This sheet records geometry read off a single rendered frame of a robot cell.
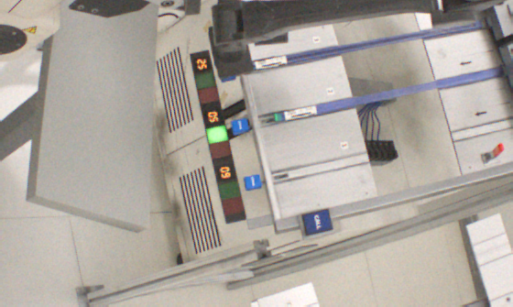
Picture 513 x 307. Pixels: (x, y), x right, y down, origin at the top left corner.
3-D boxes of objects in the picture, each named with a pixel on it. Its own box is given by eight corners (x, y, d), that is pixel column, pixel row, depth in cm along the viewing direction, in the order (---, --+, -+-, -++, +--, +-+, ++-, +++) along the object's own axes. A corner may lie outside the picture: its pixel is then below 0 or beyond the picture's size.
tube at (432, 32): (245, 72, 153) (245, 71, 152) (245, 65, 154) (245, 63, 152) (480, 27, 157) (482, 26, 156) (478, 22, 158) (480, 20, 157)
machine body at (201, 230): (172, 284, 214) (342, 231, 174) (126, 52, 231) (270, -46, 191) (321, 262, 261) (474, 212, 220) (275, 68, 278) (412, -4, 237)
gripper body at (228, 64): (242, 23, 147) (242, 8, 139) (254, 73, 144) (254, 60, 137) (208, 30, 146) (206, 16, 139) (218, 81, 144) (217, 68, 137)
